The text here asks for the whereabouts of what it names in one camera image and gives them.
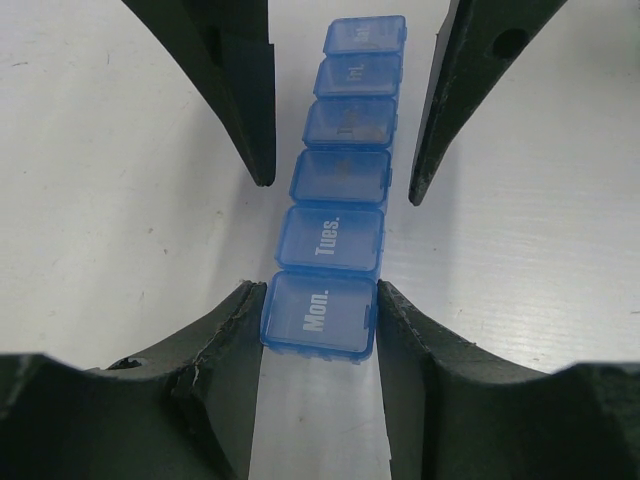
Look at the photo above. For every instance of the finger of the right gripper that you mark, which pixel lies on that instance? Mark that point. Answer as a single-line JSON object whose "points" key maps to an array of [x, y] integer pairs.
{"points": [[476, 44], [224, 49]]}

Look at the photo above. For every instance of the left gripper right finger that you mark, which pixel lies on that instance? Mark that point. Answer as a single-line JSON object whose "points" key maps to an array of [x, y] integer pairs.
{"points": [[456, 411]]}

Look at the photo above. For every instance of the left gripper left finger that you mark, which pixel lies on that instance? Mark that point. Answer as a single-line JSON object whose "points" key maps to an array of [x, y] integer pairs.
{"points": [[183, 408]]}

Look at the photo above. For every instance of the blue weekly pill organizer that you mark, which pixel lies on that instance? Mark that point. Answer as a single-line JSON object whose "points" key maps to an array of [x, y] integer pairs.
{"points": [[322, 302]]}

